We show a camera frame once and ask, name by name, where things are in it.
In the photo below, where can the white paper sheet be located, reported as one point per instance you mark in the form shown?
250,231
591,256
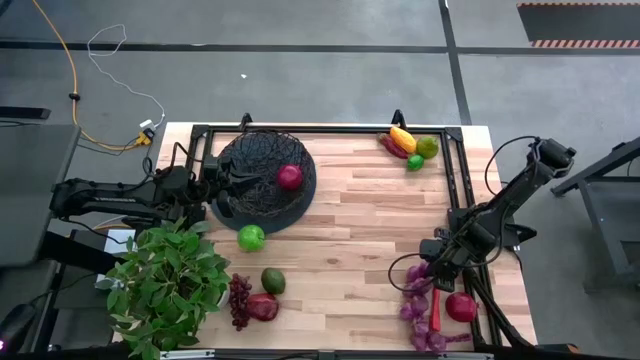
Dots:
116,242

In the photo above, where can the black support beam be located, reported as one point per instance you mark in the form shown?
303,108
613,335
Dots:
75,250

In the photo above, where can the dark red grape bunch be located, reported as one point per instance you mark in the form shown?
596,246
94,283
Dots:
239,300

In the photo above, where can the dark green avocado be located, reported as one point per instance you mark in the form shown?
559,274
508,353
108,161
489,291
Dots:
273,281

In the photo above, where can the green apple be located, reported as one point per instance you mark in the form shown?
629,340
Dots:
251,238

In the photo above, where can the black aluminium rig frame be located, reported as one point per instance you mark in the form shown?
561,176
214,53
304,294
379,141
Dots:
340,129

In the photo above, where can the bright red pomegranate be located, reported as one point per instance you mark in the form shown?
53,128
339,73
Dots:
460,307

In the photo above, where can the black metal table stand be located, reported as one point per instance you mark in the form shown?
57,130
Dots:
614,245

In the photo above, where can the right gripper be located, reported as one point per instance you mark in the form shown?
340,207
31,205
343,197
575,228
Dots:
452,257

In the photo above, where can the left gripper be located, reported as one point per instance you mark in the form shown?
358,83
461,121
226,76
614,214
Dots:
220,185

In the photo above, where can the yellow black power plug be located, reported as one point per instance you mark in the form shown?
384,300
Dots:
145,137

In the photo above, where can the bright green lime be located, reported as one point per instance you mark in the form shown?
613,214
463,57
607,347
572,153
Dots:
415,162

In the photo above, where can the yellow mango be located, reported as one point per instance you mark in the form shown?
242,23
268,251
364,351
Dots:
403,140

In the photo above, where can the black rounded device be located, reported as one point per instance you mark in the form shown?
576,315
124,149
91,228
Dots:
17,322

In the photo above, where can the black mat with striped edge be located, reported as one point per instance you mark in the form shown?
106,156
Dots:
575,22

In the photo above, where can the green leafy potted plant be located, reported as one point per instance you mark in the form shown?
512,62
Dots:
165,280

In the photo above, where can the reddish brown sweet potato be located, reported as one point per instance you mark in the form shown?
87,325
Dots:
392,146

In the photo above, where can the green pear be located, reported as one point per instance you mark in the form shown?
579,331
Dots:
428,147

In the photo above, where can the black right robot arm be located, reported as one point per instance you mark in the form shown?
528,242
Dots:
505,200

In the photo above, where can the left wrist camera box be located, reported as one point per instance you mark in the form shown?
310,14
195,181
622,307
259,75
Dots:
210,164

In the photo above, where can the red chili pepper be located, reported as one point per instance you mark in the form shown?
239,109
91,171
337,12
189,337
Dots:
435,312

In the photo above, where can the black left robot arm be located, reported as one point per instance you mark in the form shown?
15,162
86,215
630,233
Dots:
115,197

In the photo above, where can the round red apple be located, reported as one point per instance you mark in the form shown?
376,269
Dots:
290,177

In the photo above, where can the purple grape bunch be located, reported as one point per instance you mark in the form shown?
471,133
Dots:
419,286

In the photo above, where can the black flat bar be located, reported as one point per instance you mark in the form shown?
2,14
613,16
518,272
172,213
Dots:
25,113

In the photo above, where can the grey desk panel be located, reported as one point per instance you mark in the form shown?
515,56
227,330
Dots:
35,190

